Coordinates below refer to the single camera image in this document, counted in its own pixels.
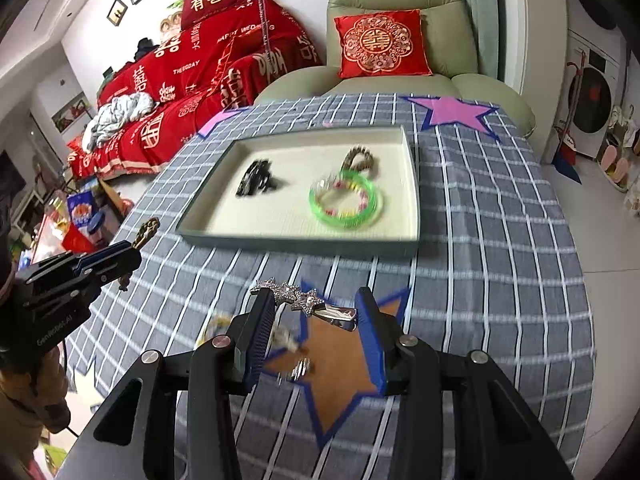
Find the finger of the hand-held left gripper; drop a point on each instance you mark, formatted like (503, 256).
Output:
(112, 251)
(117, 270)

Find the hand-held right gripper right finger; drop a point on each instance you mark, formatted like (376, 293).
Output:
(374, 340)

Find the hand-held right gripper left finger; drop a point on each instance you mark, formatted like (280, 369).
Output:
(256, 340)

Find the silver star hair clip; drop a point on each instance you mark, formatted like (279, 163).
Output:
(305, 302)

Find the green plastic bangle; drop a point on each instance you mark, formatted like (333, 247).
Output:
(330, 215)

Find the grey tray with cream inside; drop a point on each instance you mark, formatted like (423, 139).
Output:
(295, 210)

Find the person's left forearm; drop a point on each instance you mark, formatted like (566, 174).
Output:
(25, 400)

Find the small silver jewelry piece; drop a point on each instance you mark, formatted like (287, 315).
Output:
(297, 370)

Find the beige bow hair clip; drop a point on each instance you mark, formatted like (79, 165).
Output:
(289, 340)

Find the blue snack bag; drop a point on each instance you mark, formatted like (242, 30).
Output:
(85, 217)

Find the brown star sticker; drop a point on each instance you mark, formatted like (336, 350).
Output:
(340, 375)

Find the grey crumpled cloth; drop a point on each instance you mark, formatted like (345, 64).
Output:
(117, 117)

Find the grey checked tablecloth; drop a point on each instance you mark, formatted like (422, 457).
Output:
(475, 240)

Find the red printed sofa cover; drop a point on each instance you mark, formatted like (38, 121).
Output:
(200, 80)

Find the dark clothing on sofa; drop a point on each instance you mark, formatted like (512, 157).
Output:
(144, 49)

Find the large pink star sticker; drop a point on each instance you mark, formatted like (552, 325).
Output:
(450, 112)

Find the flexible phone holder stand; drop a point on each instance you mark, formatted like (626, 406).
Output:
(262, 10)

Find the red mop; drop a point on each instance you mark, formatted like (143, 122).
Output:
(570, 125)

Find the red embroidered cushion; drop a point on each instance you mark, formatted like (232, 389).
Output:
(382, 44)

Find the slipper rack with slippers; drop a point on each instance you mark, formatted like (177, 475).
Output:
(620, 155)

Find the white washing machine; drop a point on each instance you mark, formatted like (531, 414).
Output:
(592, 95)

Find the teal curtain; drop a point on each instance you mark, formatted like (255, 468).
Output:
(472, 15)

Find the small black picture frame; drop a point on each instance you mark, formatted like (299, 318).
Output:
(117, 12)

